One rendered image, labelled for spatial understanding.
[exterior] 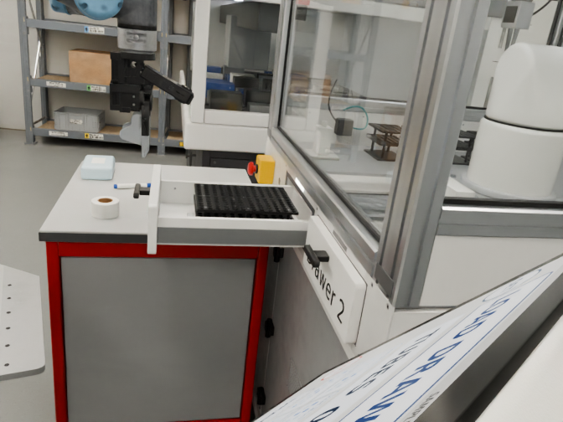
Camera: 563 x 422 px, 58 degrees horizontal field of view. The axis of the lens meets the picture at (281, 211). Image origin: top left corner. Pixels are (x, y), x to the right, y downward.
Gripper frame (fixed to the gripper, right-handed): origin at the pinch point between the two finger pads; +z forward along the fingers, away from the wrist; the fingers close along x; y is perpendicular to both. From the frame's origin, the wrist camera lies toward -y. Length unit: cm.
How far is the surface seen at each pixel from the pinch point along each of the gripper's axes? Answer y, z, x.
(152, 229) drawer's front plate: -1.7, 12.6, 14.6
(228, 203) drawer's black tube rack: -17.7, 10.2, 4.4
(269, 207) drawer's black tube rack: -26.7, 10.3, 6.1
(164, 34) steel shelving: 4, -8, -368
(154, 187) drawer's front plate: -1.7, 7.3, 3.8
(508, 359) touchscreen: -15, -20, 98
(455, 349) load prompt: -17, -16, 93
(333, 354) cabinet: -36, 29, 35
